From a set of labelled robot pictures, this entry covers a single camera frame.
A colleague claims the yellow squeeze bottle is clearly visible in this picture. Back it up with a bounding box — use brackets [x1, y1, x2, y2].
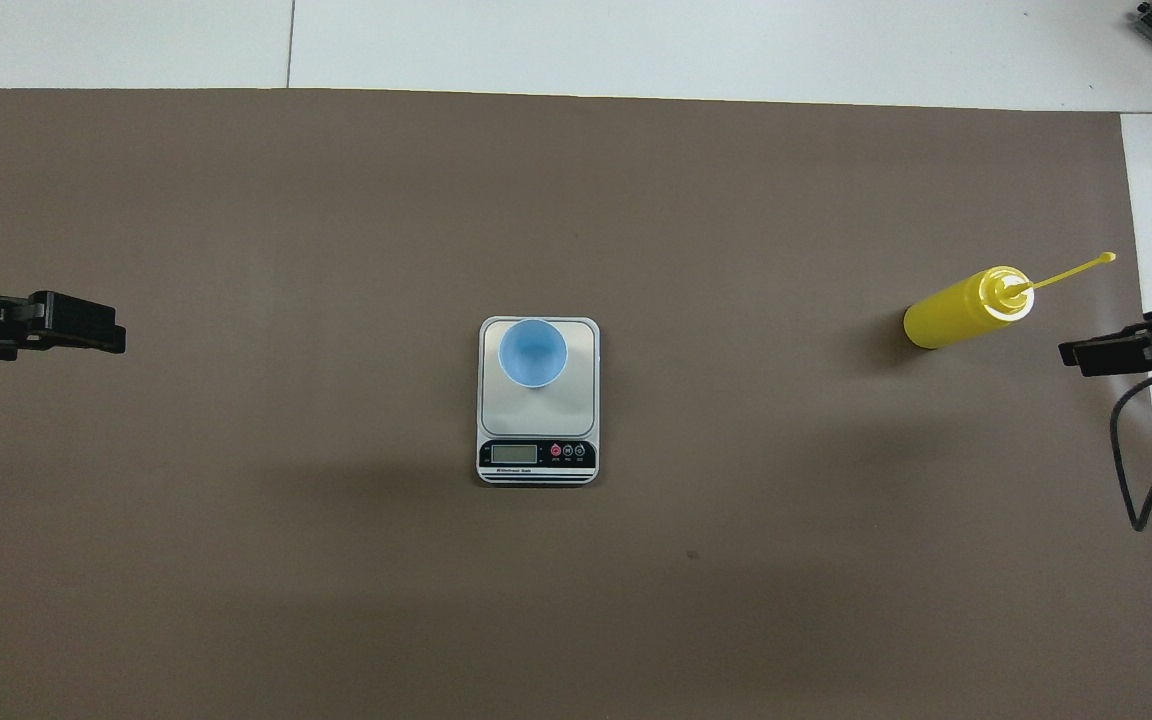
[902, 252, 1117, 350]

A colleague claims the light blue plastic cup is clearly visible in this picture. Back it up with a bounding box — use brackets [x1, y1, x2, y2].
[499, 318, 569, 388]

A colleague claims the silver digital kitchen scale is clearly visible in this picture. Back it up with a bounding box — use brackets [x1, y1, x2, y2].
[477, 316, 601, 486]

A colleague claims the brown table mat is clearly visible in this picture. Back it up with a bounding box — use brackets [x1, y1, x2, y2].
[0, 88, 1152, 720]

